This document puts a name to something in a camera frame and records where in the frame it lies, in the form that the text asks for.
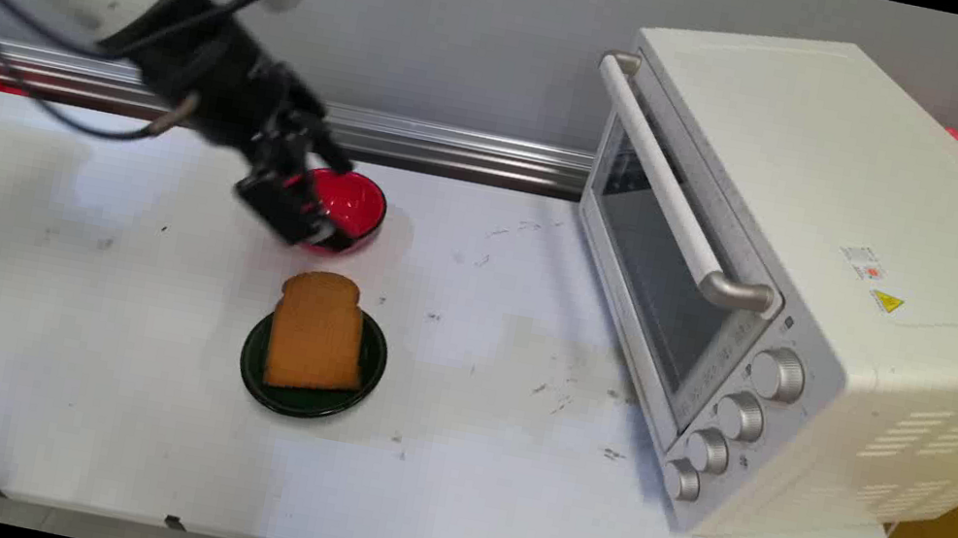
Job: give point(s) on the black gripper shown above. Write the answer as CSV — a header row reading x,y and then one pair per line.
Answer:
x,y
225,86

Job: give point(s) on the dark green plate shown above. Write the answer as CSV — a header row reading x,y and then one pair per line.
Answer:
x,y
307,404

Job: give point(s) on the aluminium extrusion rail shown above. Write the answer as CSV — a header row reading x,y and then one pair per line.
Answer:
x,y
461,148

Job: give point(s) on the red bowl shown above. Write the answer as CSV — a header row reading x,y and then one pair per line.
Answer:
x,y
360,204

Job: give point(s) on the largest silver oven knob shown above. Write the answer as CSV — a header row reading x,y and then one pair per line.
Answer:
x,y
778,374

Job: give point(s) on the white label sticker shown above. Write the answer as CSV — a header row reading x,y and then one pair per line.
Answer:
x,y
863,262

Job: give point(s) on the smallest silver oven knob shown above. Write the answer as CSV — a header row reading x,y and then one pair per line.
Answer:
x,y
682,479

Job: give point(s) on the yellow triangle warning sticker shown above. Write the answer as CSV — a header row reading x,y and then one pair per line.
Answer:
x,y
887,303

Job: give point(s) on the white toaster oven body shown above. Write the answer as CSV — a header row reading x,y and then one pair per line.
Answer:
x,y
898,185

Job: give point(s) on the brown toast slice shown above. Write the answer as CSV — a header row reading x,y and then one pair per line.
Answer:
x,y
318,334

